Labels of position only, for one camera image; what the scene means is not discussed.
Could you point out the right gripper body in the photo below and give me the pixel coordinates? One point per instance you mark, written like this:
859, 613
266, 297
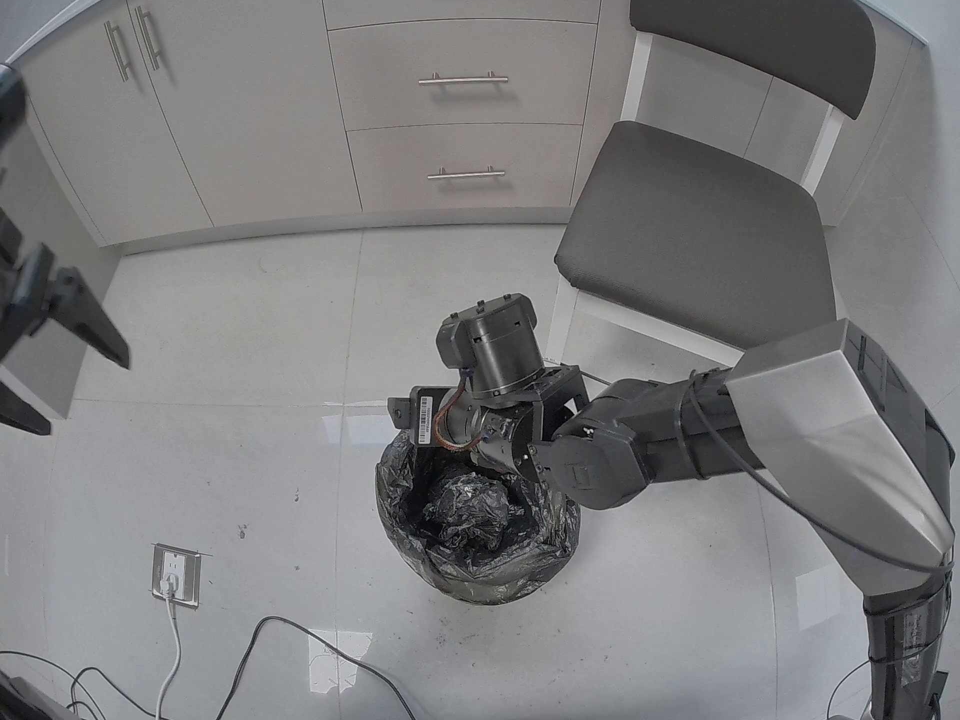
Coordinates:
504, 439

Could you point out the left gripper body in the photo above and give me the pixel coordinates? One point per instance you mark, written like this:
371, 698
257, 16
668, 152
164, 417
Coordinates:
31, 289

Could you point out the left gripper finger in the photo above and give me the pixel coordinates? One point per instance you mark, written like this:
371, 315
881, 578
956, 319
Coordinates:
90, 323
22, 409

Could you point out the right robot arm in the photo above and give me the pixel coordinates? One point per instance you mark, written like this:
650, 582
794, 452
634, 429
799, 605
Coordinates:
810, 432

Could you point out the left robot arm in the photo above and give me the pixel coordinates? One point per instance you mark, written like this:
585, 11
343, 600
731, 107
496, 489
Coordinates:
9, 113

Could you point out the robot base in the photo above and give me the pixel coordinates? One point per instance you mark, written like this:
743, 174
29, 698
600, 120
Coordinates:
30, 702

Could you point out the crumpled black plastic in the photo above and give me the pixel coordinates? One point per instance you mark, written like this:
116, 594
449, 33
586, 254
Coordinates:
465, 511

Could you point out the black plastic bag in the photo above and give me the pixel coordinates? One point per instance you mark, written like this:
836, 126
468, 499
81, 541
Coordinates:
480, 574

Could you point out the dark grey cushioned chair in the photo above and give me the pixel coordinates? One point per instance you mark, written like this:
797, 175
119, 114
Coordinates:
697, 244

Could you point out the pale grey cabinet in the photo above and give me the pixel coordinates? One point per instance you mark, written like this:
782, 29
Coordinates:
457, 49

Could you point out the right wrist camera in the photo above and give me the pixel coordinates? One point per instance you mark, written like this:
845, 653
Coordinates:
417, 411

